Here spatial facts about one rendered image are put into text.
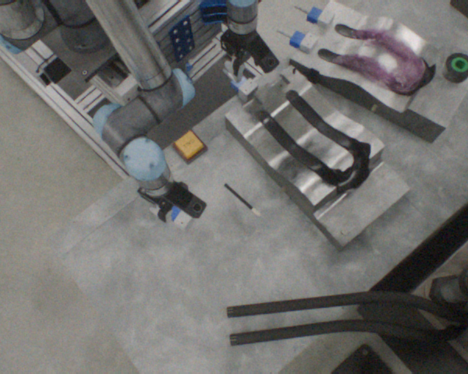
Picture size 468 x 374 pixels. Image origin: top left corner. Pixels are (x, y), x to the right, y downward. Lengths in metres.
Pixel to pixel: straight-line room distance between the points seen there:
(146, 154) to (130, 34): 0.22
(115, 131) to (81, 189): 1.40
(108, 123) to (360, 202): 0.72
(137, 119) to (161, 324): 0.60
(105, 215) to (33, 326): 1.01
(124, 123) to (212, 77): 1.29
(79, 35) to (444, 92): 1.02
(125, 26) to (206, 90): 1.32
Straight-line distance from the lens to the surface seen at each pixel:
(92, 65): 1.35
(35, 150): 2.53
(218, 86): 2.21
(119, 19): 0.91
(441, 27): 1.75
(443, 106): 1.46
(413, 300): 1.24
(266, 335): 1.26
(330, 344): 2.14
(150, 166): 0.91
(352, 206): 1.33
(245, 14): 1.15
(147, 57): 0.94
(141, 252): 1.36
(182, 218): 1.31
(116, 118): 0.99
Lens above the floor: 2.11
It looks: 72 degrees down
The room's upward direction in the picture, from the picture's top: 8 degrees counter-clockwise
